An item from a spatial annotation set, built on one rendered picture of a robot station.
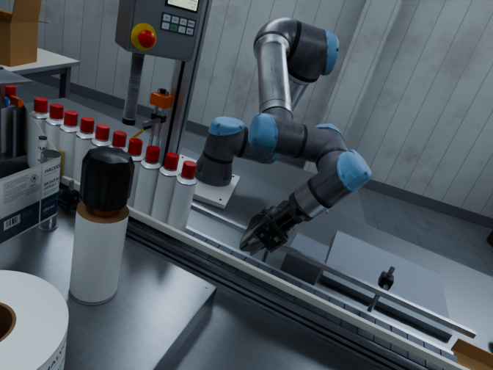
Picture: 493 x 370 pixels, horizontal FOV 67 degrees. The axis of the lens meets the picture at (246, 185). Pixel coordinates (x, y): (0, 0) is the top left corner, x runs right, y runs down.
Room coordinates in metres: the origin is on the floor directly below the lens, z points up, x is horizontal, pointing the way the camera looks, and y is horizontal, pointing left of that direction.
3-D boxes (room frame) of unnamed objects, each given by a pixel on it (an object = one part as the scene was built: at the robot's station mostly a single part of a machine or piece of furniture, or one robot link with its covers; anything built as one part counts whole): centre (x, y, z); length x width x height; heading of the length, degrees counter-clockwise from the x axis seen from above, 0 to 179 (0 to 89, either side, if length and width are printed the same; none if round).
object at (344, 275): (0.81, -0.05, 0.96); 1.07 x 0.01 x 0.01; 76
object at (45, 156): (0.70, 0.42, 0.97); 0.05 x 0.05 x 0.19
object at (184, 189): (0.82, 0.14, 0.98); 0.05 x 0.05 x 0.20
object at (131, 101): (0.99, 0.37, 1.18); 0.04 x 0.04 x 0.21
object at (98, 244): (0.56, 0.23, 1.03); 0.09 x 0.09 x 0.30
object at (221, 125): (1.29, 0.12, 1.02); 0.13 x 0.12 x 0.14; 106
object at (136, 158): (0.86, 0.30, 0.98); 0.05 x 0.05 x 0.20
